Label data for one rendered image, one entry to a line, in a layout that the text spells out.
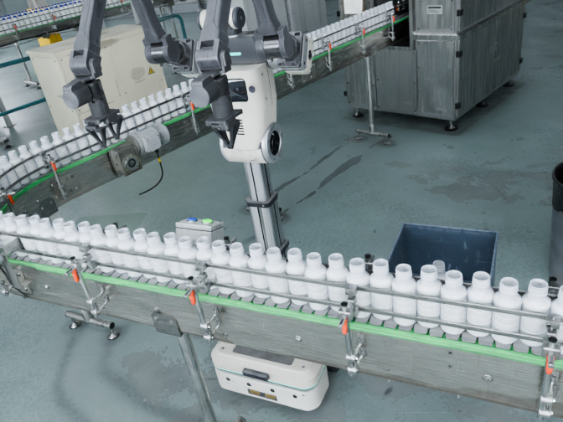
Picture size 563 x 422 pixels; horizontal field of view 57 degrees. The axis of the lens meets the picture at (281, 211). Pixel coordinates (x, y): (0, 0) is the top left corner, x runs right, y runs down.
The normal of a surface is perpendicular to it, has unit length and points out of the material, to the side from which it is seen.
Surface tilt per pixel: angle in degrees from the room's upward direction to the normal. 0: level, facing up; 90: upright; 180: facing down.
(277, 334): 90
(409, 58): 90
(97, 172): 90
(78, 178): 90
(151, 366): 0
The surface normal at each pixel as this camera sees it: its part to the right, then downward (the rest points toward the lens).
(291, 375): -0.33, -0.48
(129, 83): 0.74, 0.24
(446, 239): -0.40, 0.50
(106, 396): -0.15, -0.86
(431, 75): -0.66, 0.46
